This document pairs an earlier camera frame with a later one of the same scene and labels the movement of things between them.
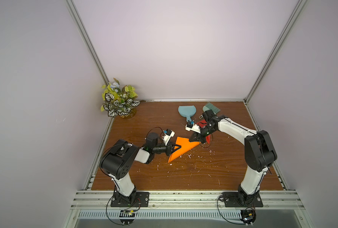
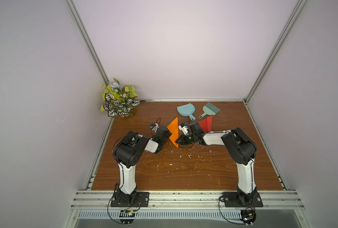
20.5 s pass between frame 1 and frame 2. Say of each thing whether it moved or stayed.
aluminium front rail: stayed
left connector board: stayed
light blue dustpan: stayed
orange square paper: moved
